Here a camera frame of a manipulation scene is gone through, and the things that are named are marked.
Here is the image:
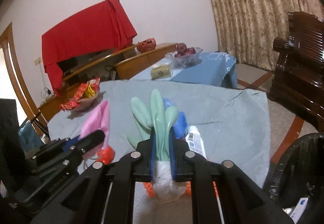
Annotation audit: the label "red plastic bag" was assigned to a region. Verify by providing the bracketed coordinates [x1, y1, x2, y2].
[136, 38, 157, 53]
[96, 146, 115, 165]

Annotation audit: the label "pink face mask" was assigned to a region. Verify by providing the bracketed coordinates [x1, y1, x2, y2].
[79, 100, 110, 161]

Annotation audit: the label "orange foam net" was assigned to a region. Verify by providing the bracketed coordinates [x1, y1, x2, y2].
[143, 180, 219, 198]

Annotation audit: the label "white blue medicine box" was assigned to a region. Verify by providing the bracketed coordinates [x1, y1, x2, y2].
[290, 197, 309, 223]

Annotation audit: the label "white tube with label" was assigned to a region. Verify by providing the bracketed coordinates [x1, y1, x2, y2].
[185, 125, 207, 158]

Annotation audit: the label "green rubber glove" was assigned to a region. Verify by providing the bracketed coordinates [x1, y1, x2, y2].
[127, 89, 178, 161]

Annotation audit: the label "blue plastic bag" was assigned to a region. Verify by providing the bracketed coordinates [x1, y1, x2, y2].
[163, 98, 188, 139]

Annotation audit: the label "snack bowl with red packets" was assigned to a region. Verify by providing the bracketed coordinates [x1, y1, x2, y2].
[60, 77, 100, 111]

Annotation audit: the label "black bin with liner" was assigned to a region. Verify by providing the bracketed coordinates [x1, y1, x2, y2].
[263, 133, 323, 223]

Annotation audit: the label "grey-blue table cloth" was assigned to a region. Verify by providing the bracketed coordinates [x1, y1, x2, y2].
[47, 79, 272, 224]

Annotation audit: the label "black television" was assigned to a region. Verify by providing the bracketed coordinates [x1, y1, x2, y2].
[58, 49, 114, 75]

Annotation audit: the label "wooden TV cabinet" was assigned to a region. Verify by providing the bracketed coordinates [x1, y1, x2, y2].
[39, 43, 176, 122]

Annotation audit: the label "tissue box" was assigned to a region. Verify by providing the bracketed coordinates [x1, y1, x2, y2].
[150, 64, 173, 80]

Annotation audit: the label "red cloth over television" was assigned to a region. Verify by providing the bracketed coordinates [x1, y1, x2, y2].
[42, 0, 137, 96]

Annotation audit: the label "red plastic bag on cabinet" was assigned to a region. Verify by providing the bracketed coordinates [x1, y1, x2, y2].
[136, 38, 157, 53]

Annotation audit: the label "dark wooden armchair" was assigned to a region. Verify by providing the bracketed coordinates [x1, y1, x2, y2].
[268, 12, 323, 132]

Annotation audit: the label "blue coffee table cloth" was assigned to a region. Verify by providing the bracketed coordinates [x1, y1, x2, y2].
[130, 51, 238, 89]

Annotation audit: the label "glass fruit bowl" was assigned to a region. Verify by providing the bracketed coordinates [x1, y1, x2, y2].
[165, 47, 203, 69]

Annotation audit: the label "red apples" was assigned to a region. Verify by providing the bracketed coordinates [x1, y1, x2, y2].
[175, 43, 197, 57]

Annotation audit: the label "beige floral curtain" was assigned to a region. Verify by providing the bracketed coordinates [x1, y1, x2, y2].
[211, 0, 323, 70]

